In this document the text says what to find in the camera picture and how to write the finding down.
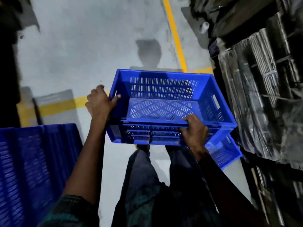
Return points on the person's left hand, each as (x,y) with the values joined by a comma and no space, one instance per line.
(100,104)

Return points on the person's right hand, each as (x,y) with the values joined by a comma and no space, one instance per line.
(195,134)

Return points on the blue crate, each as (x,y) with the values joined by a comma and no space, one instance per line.
(161,85)
(225,156)

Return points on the stack of blue crates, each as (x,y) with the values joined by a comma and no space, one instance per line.
(33,172)

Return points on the person's right forearm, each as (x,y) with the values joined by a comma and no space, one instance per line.
(225,191)

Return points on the person's left forearm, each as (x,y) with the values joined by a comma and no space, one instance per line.
(87,158)

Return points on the dark blue jeans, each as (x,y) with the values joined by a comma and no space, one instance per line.
(146,177)

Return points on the grey striped bundle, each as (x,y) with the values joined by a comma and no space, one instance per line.
(260,104)

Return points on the clear plastic bottle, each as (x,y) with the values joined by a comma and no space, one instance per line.
(204,27)

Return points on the teal plaid shirt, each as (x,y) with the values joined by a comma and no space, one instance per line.
(71,212)

